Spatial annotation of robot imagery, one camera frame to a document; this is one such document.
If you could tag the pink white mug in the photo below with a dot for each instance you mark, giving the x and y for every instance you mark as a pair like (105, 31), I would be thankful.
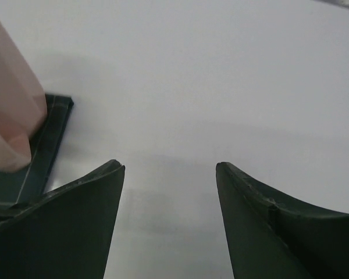
(23, 107)

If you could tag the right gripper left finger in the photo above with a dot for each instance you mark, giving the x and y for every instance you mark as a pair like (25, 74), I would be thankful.
(65, 233)

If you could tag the dark checked cloth placemat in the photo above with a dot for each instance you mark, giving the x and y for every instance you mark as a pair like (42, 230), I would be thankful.
(29, 183)

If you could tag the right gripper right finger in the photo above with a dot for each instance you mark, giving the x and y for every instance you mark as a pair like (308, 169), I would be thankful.
(272, 235)

